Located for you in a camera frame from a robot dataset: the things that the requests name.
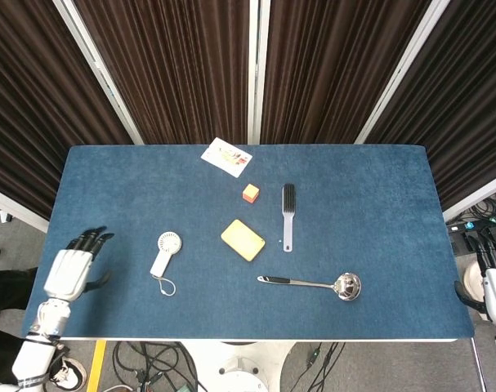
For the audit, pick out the white divider frame post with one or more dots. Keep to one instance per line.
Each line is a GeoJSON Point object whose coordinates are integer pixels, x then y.
{"type": "Point", "coordinates": [257, 71]}

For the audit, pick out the white round stool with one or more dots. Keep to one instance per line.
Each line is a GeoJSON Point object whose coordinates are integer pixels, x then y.
{"type": "Point", "coordinates": [473, 277]}

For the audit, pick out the yellow rectangular sponge block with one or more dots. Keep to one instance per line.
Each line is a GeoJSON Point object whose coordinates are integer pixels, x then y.
{"type": "Point", "coordinates": [243, 239]}

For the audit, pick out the white handheld mini fan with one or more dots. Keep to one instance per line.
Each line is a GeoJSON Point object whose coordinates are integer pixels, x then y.
{"type": "Point", "coordinates": [164, 257]}

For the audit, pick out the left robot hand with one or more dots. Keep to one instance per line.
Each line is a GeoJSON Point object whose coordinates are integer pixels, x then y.
{"type": "Point", "coordinates": [74, 267]}

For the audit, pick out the grey brush black bristles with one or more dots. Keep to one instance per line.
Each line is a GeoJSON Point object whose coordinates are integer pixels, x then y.
{"type": "Point", "coordinates": [288, 216]}

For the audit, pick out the dark brown pleated curtain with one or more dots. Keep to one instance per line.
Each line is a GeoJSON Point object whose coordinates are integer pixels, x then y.
{"type": "Point", "coordinates": [170, 69]}

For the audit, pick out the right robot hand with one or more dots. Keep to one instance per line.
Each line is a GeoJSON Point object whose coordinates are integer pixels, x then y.
{"type": "Point", "coordinates": [492, 286]}

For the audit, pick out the blue table mat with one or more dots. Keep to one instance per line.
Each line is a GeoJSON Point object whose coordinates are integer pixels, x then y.
{"type": "Point", "coordinates": [251, 245]}

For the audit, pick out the yellow floor tape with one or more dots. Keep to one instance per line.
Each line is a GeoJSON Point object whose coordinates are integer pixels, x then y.
{"type": "Point", "coordinates": [95, 366]}

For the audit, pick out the white printed card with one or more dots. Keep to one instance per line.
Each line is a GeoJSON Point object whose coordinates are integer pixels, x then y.
{"type": "Point", "coordinates": [226, 157]}

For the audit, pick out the black white sneaker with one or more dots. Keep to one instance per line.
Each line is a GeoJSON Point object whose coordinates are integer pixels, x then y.
{"type": "Point", "coordinates": [70, 371]}

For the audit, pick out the orange yellow small cube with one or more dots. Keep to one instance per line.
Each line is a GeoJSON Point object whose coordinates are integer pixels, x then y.
{"type": "Point", "coordinates": [250, 192]}

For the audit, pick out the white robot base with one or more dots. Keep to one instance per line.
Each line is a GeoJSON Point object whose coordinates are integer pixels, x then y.
{"type": "Point", "coordinates": [241, 365]}

